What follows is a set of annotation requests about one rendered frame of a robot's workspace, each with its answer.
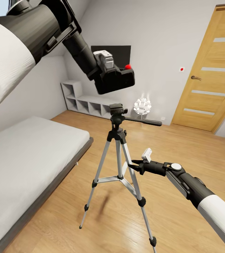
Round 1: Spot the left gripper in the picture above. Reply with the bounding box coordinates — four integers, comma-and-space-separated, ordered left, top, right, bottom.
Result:
72, 44, 106, 90

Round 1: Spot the camera tripod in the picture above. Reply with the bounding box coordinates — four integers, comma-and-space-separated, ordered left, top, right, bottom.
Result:
79, 104, 162, 253

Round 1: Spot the digital camera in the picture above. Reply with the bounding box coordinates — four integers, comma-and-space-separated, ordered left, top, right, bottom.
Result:
94, 64, 135, 95

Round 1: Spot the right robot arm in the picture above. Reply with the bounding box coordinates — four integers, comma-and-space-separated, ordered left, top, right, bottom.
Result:
128, 148, 225, 243

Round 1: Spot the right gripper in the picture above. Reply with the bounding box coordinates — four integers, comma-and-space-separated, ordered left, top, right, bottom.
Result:
128, 160, 158, 175

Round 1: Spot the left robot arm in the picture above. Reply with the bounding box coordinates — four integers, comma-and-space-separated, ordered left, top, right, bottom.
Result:
0, 0, 114, 104

